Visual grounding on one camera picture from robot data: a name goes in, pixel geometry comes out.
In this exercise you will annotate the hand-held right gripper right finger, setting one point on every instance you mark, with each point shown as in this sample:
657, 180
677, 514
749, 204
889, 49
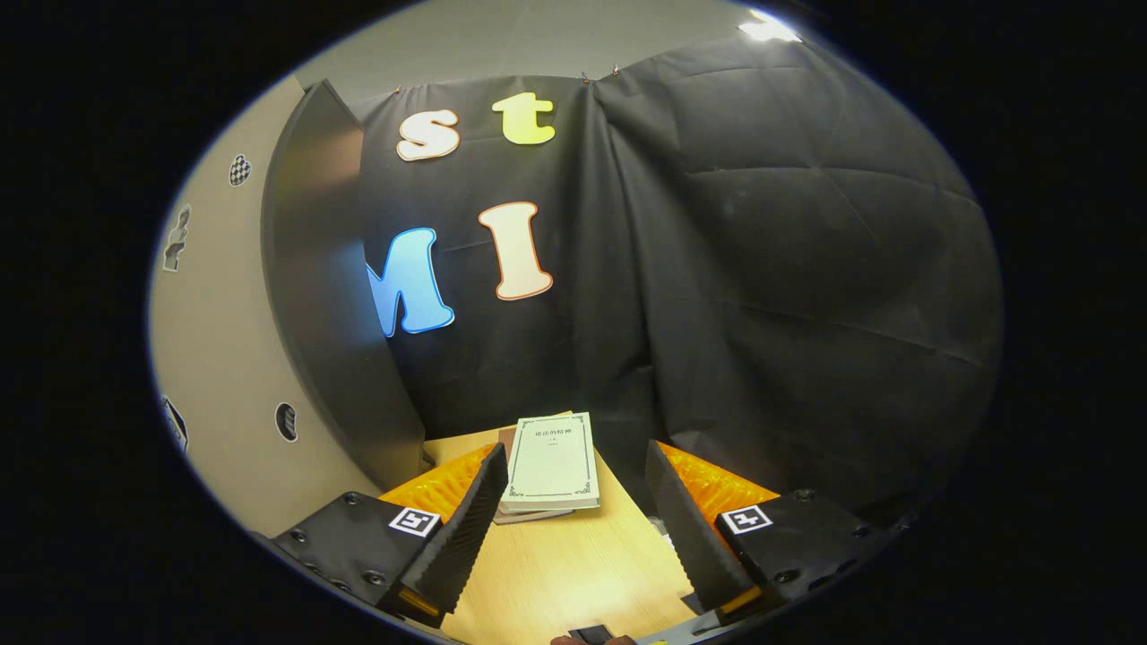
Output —
690, 537

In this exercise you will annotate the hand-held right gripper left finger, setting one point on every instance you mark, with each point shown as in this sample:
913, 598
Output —
466, 533

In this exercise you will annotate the ceiling light panel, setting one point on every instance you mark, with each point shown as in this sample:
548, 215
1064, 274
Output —
766, 30

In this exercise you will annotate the brown book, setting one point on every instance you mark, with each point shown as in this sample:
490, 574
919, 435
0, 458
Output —
507, 437

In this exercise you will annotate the black backdrop cloth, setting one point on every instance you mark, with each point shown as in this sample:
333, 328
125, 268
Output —
762, 269

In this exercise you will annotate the pale green book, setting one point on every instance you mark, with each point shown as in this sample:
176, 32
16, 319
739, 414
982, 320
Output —
554, 461

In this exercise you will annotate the grey cabinet door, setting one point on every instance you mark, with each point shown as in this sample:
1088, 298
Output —
233, 358

